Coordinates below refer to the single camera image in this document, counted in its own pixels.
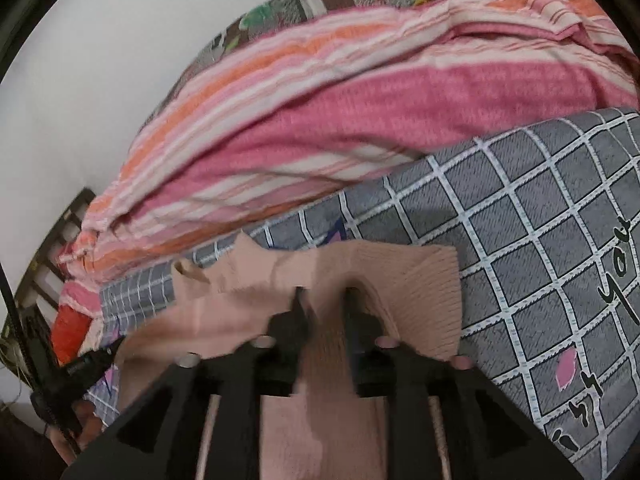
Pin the grey checked blanket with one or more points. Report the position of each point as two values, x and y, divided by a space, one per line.
525 235

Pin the person's left hand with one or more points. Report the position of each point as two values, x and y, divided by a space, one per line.
90 422

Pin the pink striped quilt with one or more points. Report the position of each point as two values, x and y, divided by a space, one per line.
350 100

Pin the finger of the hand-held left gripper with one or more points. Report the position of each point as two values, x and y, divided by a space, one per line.
97 360

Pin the floral patchwork quilt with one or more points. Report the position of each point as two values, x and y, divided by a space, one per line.
310 0

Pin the red pillow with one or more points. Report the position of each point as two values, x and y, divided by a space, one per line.
70 330

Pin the dark wooden headboard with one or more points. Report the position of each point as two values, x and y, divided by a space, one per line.
75 210

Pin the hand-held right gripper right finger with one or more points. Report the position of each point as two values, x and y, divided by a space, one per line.
362 330

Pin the pink knit sweater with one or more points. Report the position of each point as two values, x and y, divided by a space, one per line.
410 285

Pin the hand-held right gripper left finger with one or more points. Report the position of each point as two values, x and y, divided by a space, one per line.
285 330

